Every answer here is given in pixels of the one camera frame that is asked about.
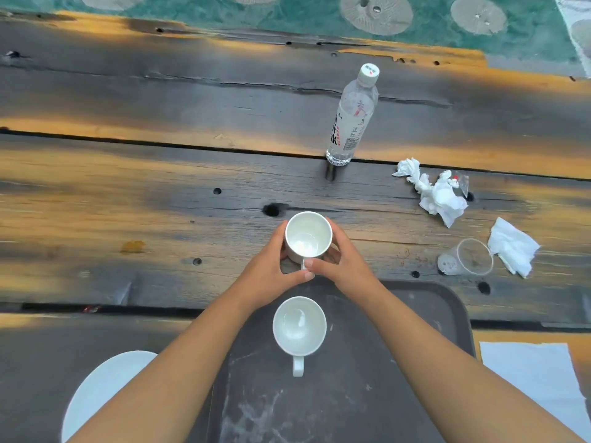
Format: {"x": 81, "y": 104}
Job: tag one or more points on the twisted crumpled white tissue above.
{"x": 441, "y": 198}

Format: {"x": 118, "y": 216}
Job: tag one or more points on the small clear plastic wrapper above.
{"x": 461, "y": 184}

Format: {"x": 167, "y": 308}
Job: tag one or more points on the white ceramic mug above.
{"x": 299, "y": 325}
{"x": 308, "y": 232}

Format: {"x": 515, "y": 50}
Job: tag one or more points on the clear plastic disposable cup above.
{"x": 448, "y": 265}

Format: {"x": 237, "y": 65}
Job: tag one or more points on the small crumpled white napkin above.
{"x": 512, "y": 246}

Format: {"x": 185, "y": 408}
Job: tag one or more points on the clear plastic water bottle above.
{"x": 352, "y": 119}

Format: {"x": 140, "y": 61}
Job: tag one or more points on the small red wrapper scrap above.
{"x": 92, "y": 309}

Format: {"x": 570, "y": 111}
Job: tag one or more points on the white paper napkin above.
{"x": 531, "y": 387}

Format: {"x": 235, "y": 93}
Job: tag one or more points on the person's left forearm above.
{"x": 175, "y": 378}

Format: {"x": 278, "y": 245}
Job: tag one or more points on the person's right forearm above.
{"x": 438, "y": 373}

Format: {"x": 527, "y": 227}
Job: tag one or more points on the white plate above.
{"x": 101, "y": 387}

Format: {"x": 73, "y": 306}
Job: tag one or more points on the person's right hand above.
{"x": 351, "y": 272}

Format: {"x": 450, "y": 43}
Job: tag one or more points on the dark brown tray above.
{"x": 351, "y": 392}

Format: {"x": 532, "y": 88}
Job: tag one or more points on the person's left hand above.
{"x": 263, "y": 276}

